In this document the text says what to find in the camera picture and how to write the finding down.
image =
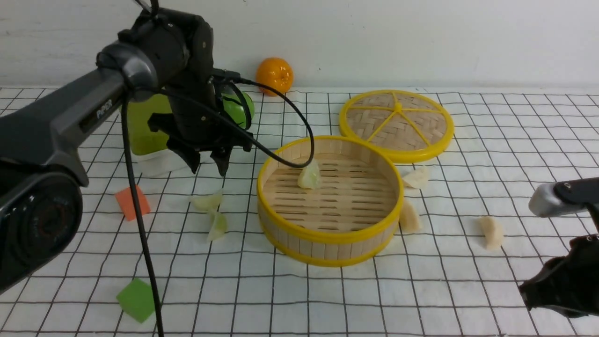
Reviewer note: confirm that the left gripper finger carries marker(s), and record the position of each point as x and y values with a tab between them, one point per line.
221	157
191	157

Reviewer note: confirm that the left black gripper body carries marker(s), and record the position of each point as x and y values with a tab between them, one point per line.
192	96

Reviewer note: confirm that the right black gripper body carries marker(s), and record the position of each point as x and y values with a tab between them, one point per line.
568	285

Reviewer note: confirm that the green dumpling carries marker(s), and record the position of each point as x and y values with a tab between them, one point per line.
218	226
310	176
207	203

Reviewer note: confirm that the white dumpling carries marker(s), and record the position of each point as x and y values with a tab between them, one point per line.
493	232
410	221
418	178

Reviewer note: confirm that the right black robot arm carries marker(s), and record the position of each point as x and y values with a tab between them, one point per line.
584	193

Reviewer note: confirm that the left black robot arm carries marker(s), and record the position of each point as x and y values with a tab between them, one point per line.
41	170

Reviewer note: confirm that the yellow bamboo steamer tray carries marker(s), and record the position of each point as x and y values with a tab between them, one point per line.
350	218

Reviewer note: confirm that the yellow bamboo steamer lid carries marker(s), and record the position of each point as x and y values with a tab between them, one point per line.
407	127

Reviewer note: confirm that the green lidded white box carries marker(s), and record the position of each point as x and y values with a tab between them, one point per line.
149	149

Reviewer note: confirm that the green toy watermelon ball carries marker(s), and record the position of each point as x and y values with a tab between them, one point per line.
234	108

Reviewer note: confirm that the orange foam cube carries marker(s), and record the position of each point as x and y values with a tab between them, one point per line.
125	202

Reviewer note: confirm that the orange toy fruit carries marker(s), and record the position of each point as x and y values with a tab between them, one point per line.
276	73

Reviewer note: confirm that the white grid tablecloth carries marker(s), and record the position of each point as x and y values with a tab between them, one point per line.
438	282

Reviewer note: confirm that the green foam cube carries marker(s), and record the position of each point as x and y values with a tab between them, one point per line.
136	300

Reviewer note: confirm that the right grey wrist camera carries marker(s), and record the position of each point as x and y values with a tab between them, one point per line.
545	203

